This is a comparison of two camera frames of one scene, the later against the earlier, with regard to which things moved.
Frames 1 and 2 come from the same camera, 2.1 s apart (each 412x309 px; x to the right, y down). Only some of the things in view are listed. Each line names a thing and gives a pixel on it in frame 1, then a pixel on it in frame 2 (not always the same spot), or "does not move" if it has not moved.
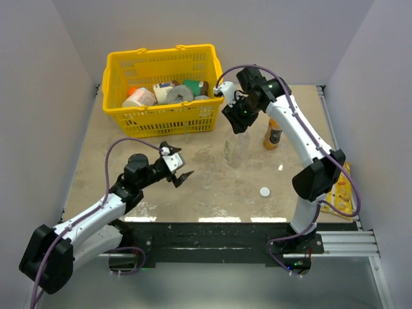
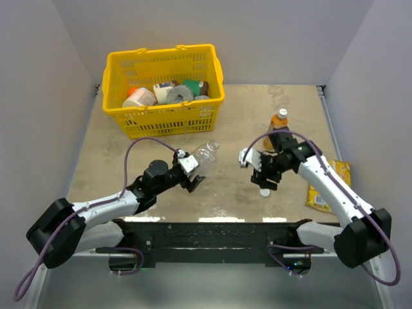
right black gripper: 238,122 -> 263,173
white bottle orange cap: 139,97 does not move
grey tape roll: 179,94 does not move
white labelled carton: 160,92 does not move
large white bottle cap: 264,191 does not move
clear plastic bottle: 236,148 -> 205,156
